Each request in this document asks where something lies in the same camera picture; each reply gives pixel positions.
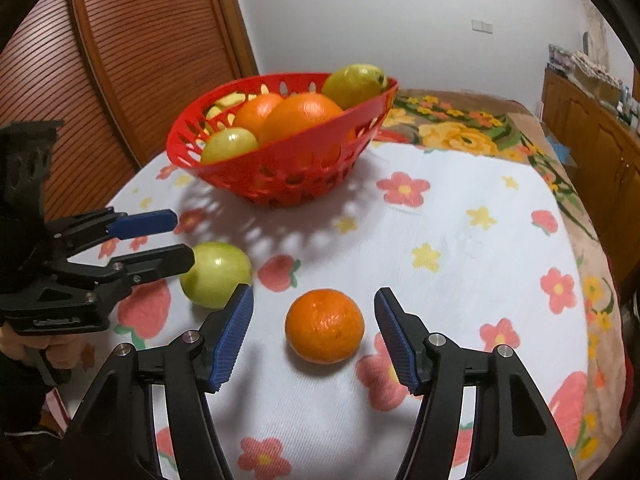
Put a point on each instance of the row of small bottles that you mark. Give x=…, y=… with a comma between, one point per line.
x=630, y=110

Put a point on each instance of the wooden sideboard cabinet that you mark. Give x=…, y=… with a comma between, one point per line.
x=600, y=150

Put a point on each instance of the red perforated plastic basket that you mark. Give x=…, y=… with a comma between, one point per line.
x=300, y=180

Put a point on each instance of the pale patterned curtain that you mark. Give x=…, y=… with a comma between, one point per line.
x=595, y=30

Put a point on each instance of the white floral cloth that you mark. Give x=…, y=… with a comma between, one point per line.
x=450, y=270

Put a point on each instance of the person's left hand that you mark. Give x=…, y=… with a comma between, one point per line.
x=60, y=352

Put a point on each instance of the large green pear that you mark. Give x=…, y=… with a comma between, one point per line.
x=352, y=85

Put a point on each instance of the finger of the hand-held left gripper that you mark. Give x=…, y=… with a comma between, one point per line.
x=145, y=222
x=160, y=262

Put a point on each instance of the white wall switch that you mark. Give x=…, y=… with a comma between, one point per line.
x=482, y=25

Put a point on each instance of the wooden louvered wardrobe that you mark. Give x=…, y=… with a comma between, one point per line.
x=150, y=60

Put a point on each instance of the medium orange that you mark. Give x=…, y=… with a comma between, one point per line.
x=255, y=112

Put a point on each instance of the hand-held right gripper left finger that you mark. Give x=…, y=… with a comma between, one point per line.
x=232, y=340

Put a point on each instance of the large orange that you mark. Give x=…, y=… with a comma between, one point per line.
x=305, y=115

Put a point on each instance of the yellow-green pear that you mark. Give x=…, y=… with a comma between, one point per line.
x=222, y=109

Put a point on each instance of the tangerine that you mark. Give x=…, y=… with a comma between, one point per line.
x=325, y=325

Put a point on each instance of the yellow-green apple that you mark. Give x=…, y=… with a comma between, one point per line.
x=227, y=146

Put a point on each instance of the round green apple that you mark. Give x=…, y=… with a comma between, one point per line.
x=220, y=272

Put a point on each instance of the colourful floral blanket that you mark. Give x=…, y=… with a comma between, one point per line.
x=475, y=135

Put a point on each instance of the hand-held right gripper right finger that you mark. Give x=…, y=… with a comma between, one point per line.
x=395, y=345

